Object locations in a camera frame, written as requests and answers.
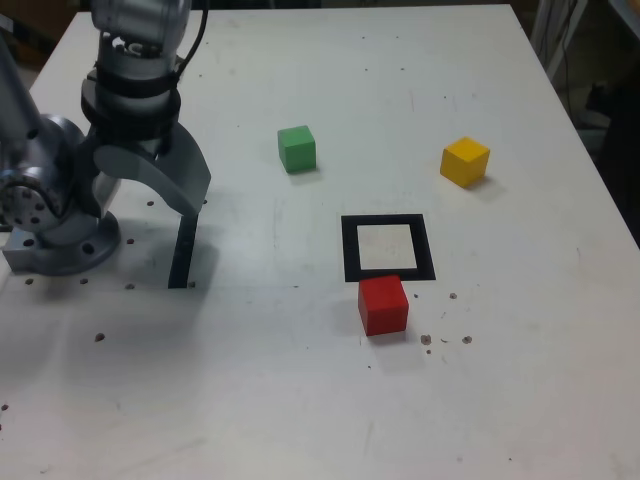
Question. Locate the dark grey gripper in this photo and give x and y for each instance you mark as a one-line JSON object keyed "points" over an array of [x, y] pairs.
{"points": [[152, 146]]}

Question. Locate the green cube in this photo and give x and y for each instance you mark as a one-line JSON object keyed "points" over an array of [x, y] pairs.
{"points": [[297, 150]]}

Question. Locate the red cube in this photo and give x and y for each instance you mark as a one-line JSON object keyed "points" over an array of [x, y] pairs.
{"points": [[382, 310]]}

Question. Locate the yellow cube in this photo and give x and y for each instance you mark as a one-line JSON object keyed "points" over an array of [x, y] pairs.
{"points": [[464, 162]]}

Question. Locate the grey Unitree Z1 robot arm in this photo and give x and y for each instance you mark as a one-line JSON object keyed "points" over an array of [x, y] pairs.
{"points": [[50, 250]]}

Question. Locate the black tape square outline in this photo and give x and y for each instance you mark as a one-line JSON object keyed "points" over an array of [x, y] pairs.
{"points": [[350, 250]]}

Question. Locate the black tape strip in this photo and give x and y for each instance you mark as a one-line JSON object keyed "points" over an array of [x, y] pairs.
{"points": [[181, 255]]}

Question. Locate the white metal frame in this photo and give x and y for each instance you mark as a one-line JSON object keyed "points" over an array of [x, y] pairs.
{"points": [[555, 35]]}

